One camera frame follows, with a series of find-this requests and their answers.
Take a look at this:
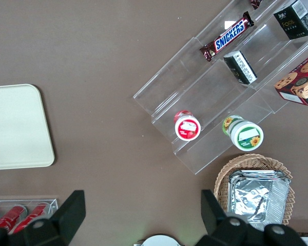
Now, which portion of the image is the red chocolate chip cookie box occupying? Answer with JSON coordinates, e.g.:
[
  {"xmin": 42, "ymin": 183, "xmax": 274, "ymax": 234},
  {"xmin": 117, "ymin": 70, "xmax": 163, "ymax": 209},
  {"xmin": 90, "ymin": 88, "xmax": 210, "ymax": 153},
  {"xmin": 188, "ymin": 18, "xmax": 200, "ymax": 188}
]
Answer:
[{"xmin": 274, "ymin": 50, "xmax": 308, "ymax": 107}]

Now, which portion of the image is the green lid sunflower cup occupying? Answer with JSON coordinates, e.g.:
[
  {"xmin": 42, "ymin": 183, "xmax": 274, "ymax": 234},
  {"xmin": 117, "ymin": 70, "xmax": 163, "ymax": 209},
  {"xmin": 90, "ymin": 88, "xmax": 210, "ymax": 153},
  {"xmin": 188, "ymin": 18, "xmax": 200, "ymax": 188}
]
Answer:
[{"xmin": 222, "ymin": 115, "xmax": 264, "ymax": 152}]

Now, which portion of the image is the red lid strawberry cup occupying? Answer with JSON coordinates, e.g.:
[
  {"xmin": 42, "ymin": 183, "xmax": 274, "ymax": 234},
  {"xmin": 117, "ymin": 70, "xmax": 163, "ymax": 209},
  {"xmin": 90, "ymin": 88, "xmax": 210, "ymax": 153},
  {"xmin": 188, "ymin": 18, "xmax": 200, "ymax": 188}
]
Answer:
[{"xmin": 174, "ymin": 110, "xmax": 202, "ymax": 141}]

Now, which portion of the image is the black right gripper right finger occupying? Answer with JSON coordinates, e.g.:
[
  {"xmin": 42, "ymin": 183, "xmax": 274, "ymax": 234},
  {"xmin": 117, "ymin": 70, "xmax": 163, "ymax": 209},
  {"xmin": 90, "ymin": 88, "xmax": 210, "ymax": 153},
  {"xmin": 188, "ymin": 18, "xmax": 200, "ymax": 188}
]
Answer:
[{"xmin": 197, "ymin": 189, "xmax": 308, "ymax": 246}]

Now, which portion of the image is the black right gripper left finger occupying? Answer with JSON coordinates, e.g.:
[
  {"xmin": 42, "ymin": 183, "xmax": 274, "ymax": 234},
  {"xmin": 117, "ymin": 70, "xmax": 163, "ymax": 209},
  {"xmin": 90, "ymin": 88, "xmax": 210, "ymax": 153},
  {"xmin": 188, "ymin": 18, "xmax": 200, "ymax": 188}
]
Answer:
[{"xmin": 0, "ymin": 190, "xmax": 87, "ymax": 246}]

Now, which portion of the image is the small black carton box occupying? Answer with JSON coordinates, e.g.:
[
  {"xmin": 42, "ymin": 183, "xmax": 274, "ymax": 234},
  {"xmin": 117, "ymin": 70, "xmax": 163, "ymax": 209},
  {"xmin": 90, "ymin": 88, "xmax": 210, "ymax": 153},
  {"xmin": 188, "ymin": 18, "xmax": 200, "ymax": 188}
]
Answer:
[
  {"xmin": 273, "ymin": 0, "xmax": 308, "ymax": 40},
  {"xmin": 223, "ymin": 50, "xmax": 258, "ymax": 86}
]

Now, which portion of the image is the light tan wicker basket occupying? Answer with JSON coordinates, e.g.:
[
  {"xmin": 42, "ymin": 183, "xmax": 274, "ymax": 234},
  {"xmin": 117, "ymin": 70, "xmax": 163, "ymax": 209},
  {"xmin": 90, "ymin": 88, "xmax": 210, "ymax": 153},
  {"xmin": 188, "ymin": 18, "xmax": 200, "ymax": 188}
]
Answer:
[{"xmin": 214, "ymin": 153, "xmax": 296, "ymax": 226}]

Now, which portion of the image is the aluminium foil tray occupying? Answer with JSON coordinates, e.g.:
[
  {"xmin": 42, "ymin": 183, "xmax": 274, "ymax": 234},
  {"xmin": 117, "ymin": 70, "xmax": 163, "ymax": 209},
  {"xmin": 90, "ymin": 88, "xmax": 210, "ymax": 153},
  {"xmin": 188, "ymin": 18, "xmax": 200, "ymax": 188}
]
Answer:
[{"xmin": 227, "ymin": 169, "xmax": 291, "ymax": 231}]

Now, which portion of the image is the clear acrylic bottle rack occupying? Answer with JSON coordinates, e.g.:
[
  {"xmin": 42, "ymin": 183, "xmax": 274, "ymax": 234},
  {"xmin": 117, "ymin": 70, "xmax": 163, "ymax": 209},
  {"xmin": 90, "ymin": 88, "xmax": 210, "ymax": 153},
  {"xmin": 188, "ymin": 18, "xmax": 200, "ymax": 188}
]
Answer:
[{"xmin": 0, "ymin": 198, "xmax": 59, "ymax": 235}]

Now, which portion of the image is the Snickers chocolate bar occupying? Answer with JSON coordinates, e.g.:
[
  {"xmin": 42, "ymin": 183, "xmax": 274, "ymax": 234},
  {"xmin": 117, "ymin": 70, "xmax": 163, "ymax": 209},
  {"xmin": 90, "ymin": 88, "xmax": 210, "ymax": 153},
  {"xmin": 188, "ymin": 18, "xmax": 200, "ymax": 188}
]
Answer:
[
  {"xmin": 199, "ymin": 11, "xmax": 255, "ymax": 63},
  {"xmin": 248, "ymin": 0, "xmax": 264, "ymax": 10}
]

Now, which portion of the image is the clear acrylic stepped shelf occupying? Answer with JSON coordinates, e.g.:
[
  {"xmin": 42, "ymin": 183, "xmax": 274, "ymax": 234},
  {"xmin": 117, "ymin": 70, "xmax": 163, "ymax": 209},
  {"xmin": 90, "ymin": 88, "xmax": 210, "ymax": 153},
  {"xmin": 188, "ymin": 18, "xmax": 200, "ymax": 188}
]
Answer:
[{"xmin": 132, "ymin": 0, "xmax": 308, "ymax": 175}]

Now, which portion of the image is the cream plastic serving tray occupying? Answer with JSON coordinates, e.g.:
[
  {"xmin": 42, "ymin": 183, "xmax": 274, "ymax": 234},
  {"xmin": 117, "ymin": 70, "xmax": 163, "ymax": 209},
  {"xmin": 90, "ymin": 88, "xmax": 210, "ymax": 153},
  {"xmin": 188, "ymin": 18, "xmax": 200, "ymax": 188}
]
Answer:
[{"xmin": 0, "ymin": 84, "xmax": 55, "ymax": 171}]

